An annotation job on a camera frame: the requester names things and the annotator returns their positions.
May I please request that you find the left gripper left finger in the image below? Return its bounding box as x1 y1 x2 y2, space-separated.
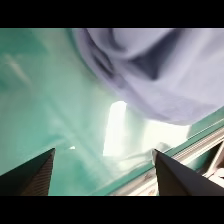
0 147 57 197

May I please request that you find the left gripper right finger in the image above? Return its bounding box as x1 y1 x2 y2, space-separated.
152 148 224 197

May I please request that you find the light blue shirt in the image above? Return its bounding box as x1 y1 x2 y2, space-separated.
70 28 224 127

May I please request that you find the silver frame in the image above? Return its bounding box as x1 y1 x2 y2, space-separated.
109 128 224 197

